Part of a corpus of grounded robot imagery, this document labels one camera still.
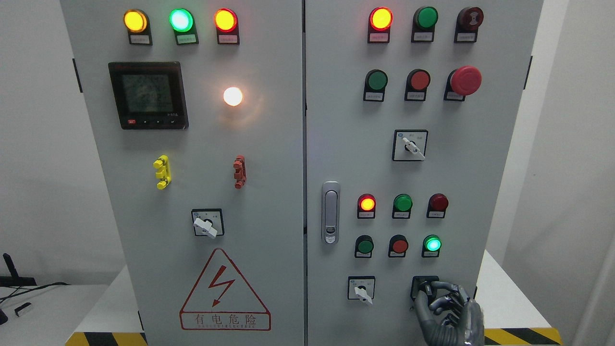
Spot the red push button lower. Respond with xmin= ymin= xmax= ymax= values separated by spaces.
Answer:
xmin=387 ymin=235 xmax=409 ymax=258

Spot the green push button upper row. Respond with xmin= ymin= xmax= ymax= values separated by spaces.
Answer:
xmin=363 ymin=69 xmax=388 ymax=102

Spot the red emergency stop button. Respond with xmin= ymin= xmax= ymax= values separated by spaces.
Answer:
xmin=443 ymin=65 xmax=482 ymax=101

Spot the red push button upper row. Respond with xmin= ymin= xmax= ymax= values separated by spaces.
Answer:
xmin=404 ymin=69 xmax=431 ymax=101

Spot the green push button lower left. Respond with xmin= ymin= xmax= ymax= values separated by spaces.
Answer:
xmin=354 ymin=235 xmax=375 ymax=258

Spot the white selector switch door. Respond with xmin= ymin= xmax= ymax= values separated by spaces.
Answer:
xmin=347 ymin=275 xmax=376 ymax=306
xmin=191 ymin=208 xmax=225 ymax=239

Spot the black antenna device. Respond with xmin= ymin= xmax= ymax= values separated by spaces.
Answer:
xmin=0 ymin=253 xmax=37 ymax=287

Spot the white glowing lamp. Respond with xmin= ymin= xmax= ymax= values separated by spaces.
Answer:
xmin=222 ymin=86 xmax=244 ymax=107

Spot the small black white adapter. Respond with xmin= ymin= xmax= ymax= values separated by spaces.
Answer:
xmin=14 ymin=302 xmax=33 ymax=317

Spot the white selector switch lower right door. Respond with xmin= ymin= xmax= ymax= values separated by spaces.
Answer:
xmin=347 ymin=275 xmax=376 ymax=306

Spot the red indicator middle right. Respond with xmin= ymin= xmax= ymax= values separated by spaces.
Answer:
xmin=426 ymin=193 xmax=449 ymax=219

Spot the red high voltage warning sticker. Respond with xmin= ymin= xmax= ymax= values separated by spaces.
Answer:
xmin=179 ymin=248 xmax=271 ymax=331

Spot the green lit indicator light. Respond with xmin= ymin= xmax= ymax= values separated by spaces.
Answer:
xmin=168 ymin=7 xmax=198 ymax=45

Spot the green indicator top right door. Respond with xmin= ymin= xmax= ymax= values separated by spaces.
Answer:
xmin=411 ymin=6 xmax=439 ymax=42

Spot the black cable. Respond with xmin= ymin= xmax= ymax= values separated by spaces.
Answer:
xmin=0 ymin=282 xmax=70 ymax=304

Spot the green indicator middle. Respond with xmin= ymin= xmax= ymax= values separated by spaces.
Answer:
xmin=392 ymin=194 xmax=413 ymax=219

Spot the red terminal connector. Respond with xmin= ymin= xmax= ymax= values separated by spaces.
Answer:
xmin=233 ymin=155 xmax=247 ymax=190

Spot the silver door handle lock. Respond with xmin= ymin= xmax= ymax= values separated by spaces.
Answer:
xmin=321 ymin=180 xmax=340 ymax=245

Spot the black monitor corner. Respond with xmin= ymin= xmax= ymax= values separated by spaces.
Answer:
xmin=0 ymin=309 xmax=9 ymax=325

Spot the black yellow hazard tape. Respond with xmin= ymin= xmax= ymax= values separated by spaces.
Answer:
xmin=484 ymin=328 xmax=563 ymax=346
xmin=65 ymin=332 xmax=148 ymax=346

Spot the white selector switch left door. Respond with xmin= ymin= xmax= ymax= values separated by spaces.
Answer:
xmin=191 ymin=208 xmax=225 ymax=239

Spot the grey electrical cabinet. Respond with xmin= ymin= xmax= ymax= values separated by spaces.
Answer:
xmin=60 ymin=0 xmax=544 ymax=346

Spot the black yellow hazard tape right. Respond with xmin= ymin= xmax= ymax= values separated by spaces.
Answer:
xmin=484 ymin=328 xmax=563 ymax=346

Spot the black rotary knob switch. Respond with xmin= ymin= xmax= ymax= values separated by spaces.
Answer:
xmin=410 ymin=276 xmax=440 ymax=304

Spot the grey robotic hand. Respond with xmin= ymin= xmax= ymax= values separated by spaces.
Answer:
xmin=414 ymin=281 xmax=485 ymax=346

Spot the green push button lower right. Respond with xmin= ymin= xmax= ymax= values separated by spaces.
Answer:
xmin=421 ymin=235 xmax=442 ymax=258

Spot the yellow terminal connector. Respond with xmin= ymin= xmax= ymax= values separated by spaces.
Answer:
xmin=152 ymin=155 xmax=172 ymax=190

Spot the white selector switch upper right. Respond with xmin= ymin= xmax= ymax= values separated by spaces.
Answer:
xmin=392 ymin=129 xmax=429 ymax=161

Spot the dark red buzzer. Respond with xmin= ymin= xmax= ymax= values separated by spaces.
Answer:
xmin=453 ymin=6 xmax=485 ymax=43

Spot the black yellow hazard tape left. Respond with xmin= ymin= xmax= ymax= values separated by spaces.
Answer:
xmin=65 ymin=332 xmax=148 ymax=346

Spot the red orange indicator light left door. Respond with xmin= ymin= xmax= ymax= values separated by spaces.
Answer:
xmin=214 ymin=7 xmax=240 ymax=45

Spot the yellow indicator light top left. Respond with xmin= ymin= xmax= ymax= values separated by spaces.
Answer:
xmin=123 ymin=9 xmax=152 ymax=46

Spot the red lit indicator middle left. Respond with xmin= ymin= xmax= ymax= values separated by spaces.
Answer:
xmin=357 ymin=193 xmax=376 ymax=219

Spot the red lit indicator top right door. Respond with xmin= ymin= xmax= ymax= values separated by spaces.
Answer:
xmin=368 ymin=6 xmax=394 ymax=44

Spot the black digital power meter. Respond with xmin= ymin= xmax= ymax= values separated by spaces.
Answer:
xmin=108 ymin=61 xmax=189 ymax=131

